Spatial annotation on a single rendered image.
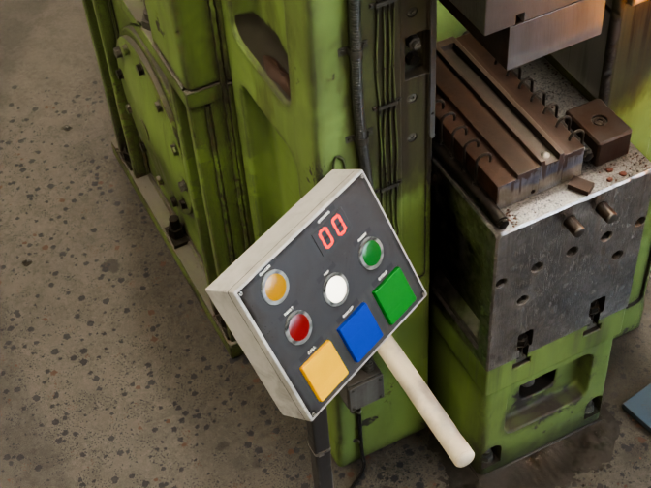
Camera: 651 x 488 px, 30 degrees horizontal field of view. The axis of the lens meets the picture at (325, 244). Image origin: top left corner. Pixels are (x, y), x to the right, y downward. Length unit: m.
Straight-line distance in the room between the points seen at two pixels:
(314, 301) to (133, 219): 1.78
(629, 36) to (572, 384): 0.95
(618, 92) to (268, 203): 0.84
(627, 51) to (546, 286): 0.51
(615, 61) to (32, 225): 1.95
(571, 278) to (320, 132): 0.70
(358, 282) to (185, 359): 1.34
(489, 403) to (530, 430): 0.24
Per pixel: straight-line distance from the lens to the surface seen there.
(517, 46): 2.15
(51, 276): 3.65
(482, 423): 2.91
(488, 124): 2.48
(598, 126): 2.51
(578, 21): 2.21
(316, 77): 2.14
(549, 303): 2.65
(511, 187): 2.39
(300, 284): 2.00
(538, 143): 2.45
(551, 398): 3.07
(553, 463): 3.15
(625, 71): 2.62
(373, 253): 2.10
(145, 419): 3.27
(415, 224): 2.55
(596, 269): 2.66
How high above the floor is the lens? 2.66
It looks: 48 degrees down
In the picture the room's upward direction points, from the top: 5 degrees counter-clockwise
